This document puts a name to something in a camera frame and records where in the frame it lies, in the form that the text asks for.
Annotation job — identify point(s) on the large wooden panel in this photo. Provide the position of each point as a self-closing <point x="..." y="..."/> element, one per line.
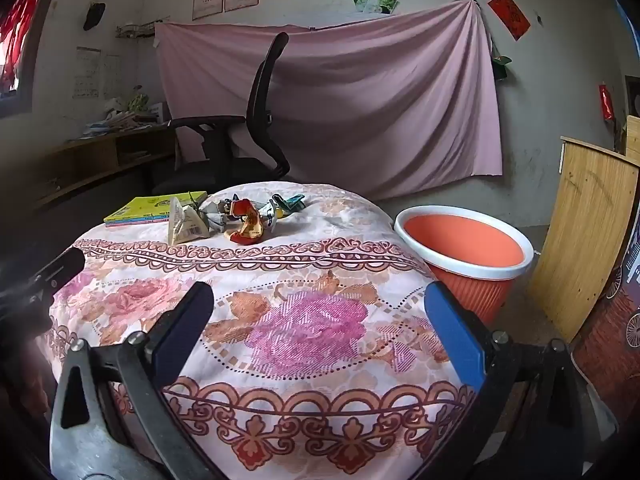
<point x="585" y="230"/>

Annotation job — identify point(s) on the red paper envelope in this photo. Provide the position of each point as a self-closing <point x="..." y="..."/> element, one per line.
<point x="509" y="14"/>

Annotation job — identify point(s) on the pink hanging cloth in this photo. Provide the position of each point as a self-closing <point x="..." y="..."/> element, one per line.
<point x="375" y="110"/>

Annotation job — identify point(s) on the green hanging ornament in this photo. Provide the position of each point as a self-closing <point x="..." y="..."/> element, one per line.
<point x="501" y="65"/>

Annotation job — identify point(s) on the wooden wall desk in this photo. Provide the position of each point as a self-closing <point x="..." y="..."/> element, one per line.
<point x="95" y="152"/>

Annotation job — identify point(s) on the bicycle print curtain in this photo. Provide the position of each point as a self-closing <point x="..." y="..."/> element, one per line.
<point x="615" y="335"/>

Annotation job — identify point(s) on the orange bin with white rim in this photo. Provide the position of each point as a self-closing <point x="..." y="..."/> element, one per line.
<point x="460" y="240"/>

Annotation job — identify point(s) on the yellow book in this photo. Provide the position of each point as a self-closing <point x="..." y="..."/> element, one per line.
<point x="145" y="206"/>

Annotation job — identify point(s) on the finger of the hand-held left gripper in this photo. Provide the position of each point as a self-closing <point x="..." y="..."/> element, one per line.
<point x="62" y="264"/>

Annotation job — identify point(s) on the black hanging object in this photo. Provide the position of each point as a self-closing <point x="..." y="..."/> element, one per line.
<point x="93" y="15"/>

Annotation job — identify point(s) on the small wooden board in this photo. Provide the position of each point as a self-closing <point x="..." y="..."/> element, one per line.
<point x="633" y="137"/>

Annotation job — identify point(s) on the floral tablecloth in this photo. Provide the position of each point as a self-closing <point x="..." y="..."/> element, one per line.
<point x="300" y="280"/>

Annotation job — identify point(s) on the red wrapper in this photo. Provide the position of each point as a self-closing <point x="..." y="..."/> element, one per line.
<point x="247" y="225"/>

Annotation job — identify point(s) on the black office chair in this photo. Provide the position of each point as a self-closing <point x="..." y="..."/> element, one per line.
<point x="260" y="100"/>

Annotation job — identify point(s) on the pile of papers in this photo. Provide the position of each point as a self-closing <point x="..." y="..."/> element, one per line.
<point x="117" y="120"/>

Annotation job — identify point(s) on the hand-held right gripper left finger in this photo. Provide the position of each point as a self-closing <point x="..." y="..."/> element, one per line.
<point x="182" y="332"/>

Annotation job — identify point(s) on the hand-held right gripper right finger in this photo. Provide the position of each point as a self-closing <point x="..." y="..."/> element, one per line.
<point x="452" y="332"/>

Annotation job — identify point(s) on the silver wrapper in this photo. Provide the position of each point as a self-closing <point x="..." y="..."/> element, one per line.
<point x="215" y="212"/>

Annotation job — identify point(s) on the beige triangular wrapper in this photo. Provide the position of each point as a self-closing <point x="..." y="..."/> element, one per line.
<point x="182" y="227"/>

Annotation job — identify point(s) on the red hanging packet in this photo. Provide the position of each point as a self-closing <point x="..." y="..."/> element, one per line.
<point x="606" y="101"/>

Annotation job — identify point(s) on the green wrapper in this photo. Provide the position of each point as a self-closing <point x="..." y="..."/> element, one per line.
<point x="292" y="202"/>

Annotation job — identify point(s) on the wall calendar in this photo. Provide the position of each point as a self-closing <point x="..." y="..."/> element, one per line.
<point x="87" y="72"/>

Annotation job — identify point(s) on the red window hanging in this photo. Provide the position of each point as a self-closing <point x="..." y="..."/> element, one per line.
<point x="15" y="35"/>

